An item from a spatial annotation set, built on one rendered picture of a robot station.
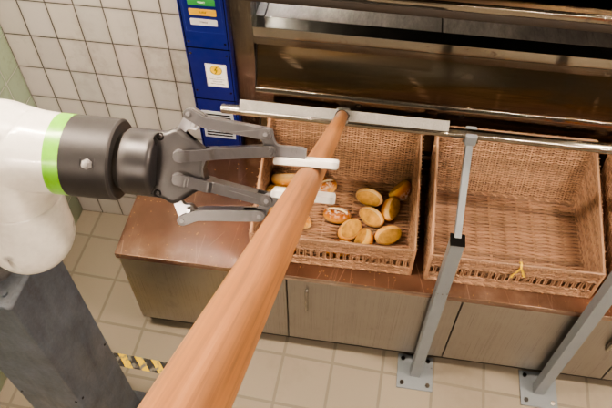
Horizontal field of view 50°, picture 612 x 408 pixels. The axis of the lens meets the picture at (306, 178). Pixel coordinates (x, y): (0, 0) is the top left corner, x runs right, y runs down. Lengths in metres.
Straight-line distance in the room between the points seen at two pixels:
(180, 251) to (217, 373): 2.09
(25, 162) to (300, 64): 1.60
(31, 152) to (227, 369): 0.52
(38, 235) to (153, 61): 1.62
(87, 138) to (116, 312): 2.24
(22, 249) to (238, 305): 0.56
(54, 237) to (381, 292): 1.58
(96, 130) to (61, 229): 0.17
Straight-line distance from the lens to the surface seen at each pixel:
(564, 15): 1.93
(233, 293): 0.32
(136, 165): 0.71
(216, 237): 2.35
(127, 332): 2.88
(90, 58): 2.49
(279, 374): 2.72
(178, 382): 0.24
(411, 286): 2.25
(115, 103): 2.62
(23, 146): 0.75
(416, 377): 2.74
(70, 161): 0.73
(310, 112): 1.71
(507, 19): 1.91
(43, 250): 0.85
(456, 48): 2.16
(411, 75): 2.24
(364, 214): 2.33
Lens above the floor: 2.51
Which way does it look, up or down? 51 degrees down
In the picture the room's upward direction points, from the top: straight up
